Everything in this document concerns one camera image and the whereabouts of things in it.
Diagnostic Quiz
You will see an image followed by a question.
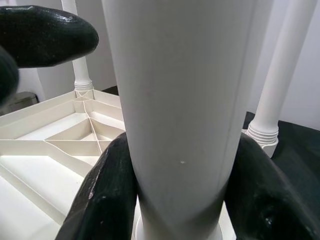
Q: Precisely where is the white plastic table top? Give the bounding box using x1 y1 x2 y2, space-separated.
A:
0 88 237 240

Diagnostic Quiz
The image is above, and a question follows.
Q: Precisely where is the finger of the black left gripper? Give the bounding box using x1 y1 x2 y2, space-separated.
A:
0 6 100 69
0 46 21 110

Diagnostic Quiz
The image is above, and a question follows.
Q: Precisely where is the grey oval stool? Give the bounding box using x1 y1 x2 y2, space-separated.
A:
9 91 40 111

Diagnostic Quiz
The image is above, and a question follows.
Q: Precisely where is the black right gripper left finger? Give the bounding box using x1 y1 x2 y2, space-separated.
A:
54 131 140 240

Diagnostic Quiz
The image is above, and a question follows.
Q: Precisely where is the white plastic table leg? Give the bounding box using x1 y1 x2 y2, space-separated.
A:
246 0 319 158
99 0 259 240
60 0 94 97

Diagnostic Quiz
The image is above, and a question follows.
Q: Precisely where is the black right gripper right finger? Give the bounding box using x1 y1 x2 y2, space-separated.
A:
223 132 320 240

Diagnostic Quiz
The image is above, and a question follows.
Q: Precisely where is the black cloth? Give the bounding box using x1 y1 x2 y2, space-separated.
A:
98 84 320 208

